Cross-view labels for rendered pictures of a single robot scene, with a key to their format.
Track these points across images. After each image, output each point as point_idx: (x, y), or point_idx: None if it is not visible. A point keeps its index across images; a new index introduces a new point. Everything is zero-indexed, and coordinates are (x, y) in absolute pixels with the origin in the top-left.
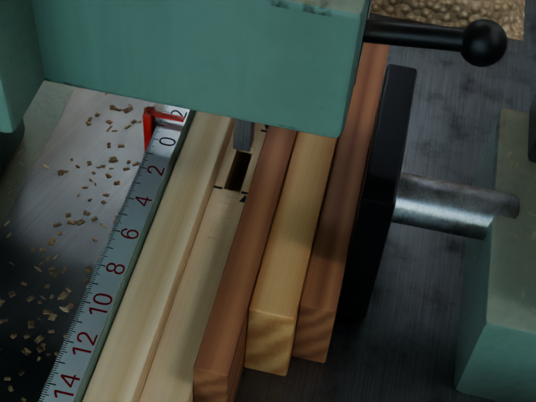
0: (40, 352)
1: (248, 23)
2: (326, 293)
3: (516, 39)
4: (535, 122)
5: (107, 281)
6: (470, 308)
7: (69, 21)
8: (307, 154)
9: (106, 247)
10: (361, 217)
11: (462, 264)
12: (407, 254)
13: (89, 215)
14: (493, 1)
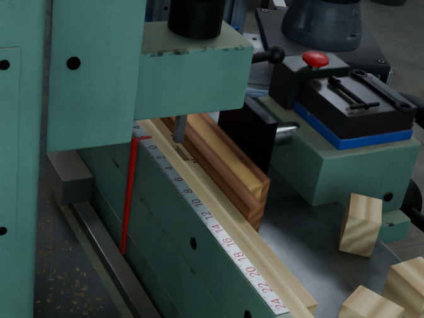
0: (92, 310)
1: (213, 62)
2: (261, 176)
3: None
4: (281, 93)
5: (190, 195)
6: (301, 171)
7: (137, 84)
8: (206, 135)
9: (176, 186)
10: (266, 134)
11: (273, 168)
12: None
13: (52, 247)
14: None
